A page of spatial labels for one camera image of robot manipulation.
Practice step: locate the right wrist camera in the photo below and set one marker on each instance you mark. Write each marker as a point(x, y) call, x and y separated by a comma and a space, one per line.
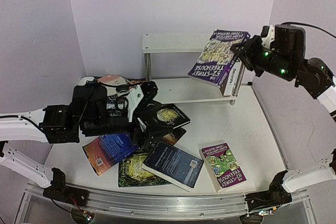
point(267, 35)

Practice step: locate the blue orange paperback book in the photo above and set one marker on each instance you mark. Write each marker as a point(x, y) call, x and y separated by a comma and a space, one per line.
point(107, 150)

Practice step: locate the aluminium front rail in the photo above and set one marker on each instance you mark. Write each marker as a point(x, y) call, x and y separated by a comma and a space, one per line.
point(142, 206)

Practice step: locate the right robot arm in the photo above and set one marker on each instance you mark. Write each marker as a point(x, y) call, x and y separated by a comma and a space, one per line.
point(280, 50)

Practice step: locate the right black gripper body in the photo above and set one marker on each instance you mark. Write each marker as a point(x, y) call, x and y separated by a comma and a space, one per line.
point(248, 52)

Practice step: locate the patterned placemat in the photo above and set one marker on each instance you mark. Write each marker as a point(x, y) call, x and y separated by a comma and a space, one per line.
point(134, 82)

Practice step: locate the Decorate Furniture large book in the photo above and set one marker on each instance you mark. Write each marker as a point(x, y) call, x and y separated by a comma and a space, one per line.
point(230, 80)

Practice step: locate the dark Days book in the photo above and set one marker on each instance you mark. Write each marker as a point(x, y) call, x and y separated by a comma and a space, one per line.
point(173, 137)

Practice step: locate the small brown white cup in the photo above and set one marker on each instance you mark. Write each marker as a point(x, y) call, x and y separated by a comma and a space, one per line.
point(122, 90)

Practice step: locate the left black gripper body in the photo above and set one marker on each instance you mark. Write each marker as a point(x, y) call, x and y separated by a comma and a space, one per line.
point(138, 136)

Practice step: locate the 117-Storey Treehouse book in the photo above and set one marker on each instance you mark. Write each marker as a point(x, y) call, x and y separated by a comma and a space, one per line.
point(222, 166)

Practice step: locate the pink white plate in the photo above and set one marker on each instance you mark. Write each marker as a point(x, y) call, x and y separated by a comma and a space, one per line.
point(113, 81)

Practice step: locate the green bowl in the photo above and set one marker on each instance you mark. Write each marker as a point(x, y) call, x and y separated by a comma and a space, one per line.
point(85, 80)

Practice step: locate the black gold-circle book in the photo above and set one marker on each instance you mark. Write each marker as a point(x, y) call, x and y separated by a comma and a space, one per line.
point(165, 115)

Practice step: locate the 52-Storey Treehouse book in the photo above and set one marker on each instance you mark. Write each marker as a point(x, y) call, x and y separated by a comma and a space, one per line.
point(217, 59)

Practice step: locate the white two-tier shelf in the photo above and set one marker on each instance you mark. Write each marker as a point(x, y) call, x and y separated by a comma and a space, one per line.
point(182, 90)

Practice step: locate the dark blue barcode book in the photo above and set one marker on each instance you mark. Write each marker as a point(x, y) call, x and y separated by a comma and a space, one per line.
point(173, 165)

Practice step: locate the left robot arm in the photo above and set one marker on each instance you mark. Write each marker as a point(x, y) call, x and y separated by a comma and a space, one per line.
point(87, 114)

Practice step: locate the green Alice book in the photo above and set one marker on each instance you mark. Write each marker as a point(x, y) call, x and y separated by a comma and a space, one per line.
point(131, 173)

